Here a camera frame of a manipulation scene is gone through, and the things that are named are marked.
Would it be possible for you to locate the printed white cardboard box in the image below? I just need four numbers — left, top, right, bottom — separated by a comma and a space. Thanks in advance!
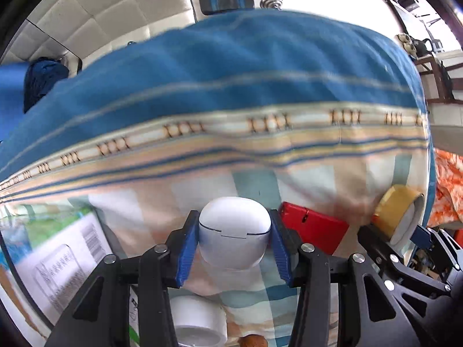
0, 205, 141, 347

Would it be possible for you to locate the dark blue cloth bundle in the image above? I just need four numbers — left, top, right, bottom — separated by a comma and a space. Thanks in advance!
23, 57, 69, 113

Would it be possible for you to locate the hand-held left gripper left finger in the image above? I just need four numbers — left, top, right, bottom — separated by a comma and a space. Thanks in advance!
45, 210, 200, 347

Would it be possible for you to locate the white earbud case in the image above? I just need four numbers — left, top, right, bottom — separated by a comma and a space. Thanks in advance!
198, 196, 273, 271

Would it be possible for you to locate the small brown round object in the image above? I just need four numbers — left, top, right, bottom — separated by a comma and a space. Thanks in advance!
239, 334, 269, 347

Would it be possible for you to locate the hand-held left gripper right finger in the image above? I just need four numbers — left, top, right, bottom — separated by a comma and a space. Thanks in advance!
269, 209, 414, 347

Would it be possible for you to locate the blue striped blanket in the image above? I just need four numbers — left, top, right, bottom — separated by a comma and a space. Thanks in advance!
0, 9, 435, 203

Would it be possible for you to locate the yellowish packing tape roll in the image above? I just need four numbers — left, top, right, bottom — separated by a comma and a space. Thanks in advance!
372, 184, 426, 247

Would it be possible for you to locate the orange patterned cloth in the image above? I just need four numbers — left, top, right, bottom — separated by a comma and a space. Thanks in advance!
433, 148, 463, 228

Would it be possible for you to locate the dark wooden chair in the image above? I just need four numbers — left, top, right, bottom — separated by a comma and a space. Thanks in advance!
412, 38, 457, 104

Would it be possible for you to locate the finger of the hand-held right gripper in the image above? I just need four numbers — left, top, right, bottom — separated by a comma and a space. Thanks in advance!
357, 223, 451, 299
415, 225, 463, 283

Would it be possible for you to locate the red rectangular case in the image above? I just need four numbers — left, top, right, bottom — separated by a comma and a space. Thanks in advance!
280, 202, 350, 256

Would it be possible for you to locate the white cylindrical cup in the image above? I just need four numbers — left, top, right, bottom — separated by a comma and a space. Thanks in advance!
170, 295, 228, 347

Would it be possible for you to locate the checked pastel bed sheet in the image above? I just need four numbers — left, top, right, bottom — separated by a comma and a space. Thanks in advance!
0, 152, 431, 347

